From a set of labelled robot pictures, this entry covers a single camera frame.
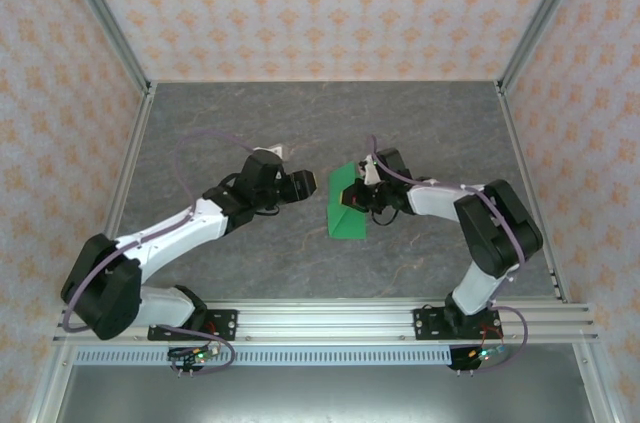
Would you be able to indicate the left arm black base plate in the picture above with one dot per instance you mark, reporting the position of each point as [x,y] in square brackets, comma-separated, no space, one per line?
[225,325]

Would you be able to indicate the green paper sheet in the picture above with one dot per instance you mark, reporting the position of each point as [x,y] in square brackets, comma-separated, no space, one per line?
[342,223]

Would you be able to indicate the aluminium frame leg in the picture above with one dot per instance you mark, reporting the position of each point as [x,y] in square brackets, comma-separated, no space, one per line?
[52,388]
[596,388]

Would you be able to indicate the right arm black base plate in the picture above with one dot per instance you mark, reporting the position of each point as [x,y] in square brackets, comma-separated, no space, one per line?
[427,325]

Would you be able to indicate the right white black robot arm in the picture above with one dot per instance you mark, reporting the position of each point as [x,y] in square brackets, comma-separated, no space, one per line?
[475,283]

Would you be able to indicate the aluminium frame post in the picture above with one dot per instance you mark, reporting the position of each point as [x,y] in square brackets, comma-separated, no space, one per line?
[107,18]
[540,18]

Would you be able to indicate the grey metal shelf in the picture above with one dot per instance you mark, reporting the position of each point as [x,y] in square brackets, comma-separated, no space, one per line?
[320,398]

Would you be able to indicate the aluminium side rail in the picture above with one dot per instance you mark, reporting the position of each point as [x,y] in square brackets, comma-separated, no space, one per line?
[515,133]
[120,193]

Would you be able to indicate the long aluminium mounting rail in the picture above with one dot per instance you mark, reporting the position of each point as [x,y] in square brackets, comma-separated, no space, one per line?
[325,320]

